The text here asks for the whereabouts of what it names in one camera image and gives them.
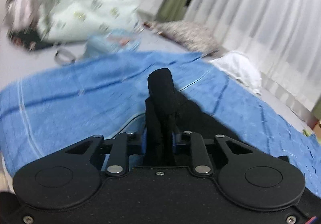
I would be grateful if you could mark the blue checked blanket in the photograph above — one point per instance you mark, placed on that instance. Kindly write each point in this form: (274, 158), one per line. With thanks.
(75, 93)

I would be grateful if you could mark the dark cloth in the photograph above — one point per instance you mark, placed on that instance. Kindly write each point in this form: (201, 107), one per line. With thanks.
(27, 39)

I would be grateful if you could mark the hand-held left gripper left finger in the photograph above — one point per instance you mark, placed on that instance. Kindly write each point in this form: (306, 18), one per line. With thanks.
(143, 142)

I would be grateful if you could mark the floral pillow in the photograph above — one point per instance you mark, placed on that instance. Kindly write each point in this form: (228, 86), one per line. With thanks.
(190, 34)

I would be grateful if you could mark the light blue packet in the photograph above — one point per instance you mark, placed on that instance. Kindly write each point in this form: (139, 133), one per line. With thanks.
(100, 44)

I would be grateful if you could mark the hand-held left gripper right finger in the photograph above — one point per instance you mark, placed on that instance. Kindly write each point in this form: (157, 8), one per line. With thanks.
(176, 143)

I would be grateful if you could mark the white patterned quilt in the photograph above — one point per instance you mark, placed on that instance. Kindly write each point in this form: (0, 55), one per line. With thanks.
(82, 1)

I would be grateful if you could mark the black pants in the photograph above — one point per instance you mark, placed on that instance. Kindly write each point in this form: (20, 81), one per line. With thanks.
(160, 93)

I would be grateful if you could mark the white sheer curtain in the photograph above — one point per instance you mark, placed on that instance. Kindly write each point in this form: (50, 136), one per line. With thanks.
(250, 1)

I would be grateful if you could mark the white pillow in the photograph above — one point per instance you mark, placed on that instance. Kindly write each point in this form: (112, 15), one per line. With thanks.
(238, 68)

